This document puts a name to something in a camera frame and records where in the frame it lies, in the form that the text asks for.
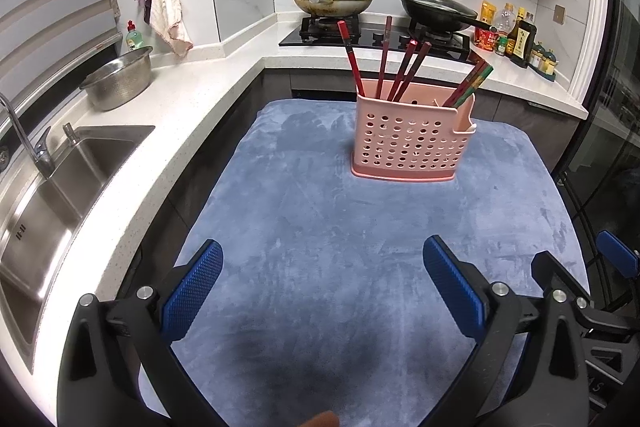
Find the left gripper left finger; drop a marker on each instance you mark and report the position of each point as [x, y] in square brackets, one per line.
[186, 288]

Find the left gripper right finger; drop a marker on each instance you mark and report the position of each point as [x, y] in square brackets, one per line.
[459, 284]

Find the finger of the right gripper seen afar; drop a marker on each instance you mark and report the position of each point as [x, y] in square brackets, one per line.
[623, 259]

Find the white kitchen countertop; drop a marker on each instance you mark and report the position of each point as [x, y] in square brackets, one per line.
[184, 103]

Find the person's left hand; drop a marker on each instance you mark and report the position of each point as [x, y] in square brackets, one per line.
[324, 419]

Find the blue grey cloth mat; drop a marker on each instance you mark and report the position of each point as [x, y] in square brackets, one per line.
[323, 302]

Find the pink perforated utensil holder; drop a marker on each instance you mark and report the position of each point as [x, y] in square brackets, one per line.
[413, 140]

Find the stainless steel sink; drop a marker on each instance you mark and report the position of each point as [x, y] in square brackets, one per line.
[40, 218]

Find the small spice jars set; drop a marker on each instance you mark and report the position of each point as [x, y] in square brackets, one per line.
[542, 61]

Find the steel mixing bowl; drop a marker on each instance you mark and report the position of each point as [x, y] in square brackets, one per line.
[120, 80]

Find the dark soy sauce bottle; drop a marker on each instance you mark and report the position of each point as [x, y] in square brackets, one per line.
[523, 38]

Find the red snack packet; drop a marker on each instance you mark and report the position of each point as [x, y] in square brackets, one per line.
[485, 39]

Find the green dish soap bottle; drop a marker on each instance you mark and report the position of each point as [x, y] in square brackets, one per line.
[134, 38]

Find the white hanging towel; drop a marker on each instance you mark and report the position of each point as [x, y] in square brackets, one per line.
[167, 21]

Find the clear plastic bottle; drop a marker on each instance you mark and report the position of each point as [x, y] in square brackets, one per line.
[504, 23]

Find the black gas stove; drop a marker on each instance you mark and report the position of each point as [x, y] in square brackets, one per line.
[323, 31]

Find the black wok with lid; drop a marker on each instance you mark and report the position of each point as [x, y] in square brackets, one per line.
[441, 16]

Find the yellow seasoning packet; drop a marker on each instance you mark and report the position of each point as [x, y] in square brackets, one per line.
[487, 12]

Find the red chopstick in holder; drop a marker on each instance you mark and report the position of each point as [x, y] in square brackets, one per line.
[347, 41]

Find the window roller blind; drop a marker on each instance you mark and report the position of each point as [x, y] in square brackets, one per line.
[42, 39]

